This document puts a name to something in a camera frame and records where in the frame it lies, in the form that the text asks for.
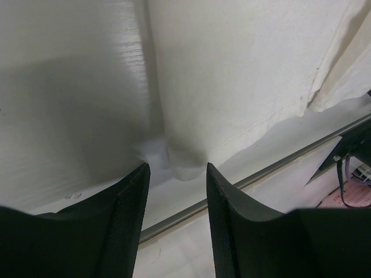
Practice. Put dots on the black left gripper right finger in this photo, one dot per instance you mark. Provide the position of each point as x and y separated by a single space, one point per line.
250 239

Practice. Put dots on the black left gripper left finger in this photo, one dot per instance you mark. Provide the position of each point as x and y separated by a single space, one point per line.
97 237

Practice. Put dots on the white t shirt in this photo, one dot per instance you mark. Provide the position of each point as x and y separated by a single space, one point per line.
244 84

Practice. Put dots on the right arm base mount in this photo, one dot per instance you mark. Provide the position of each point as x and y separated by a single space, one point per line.
345 173

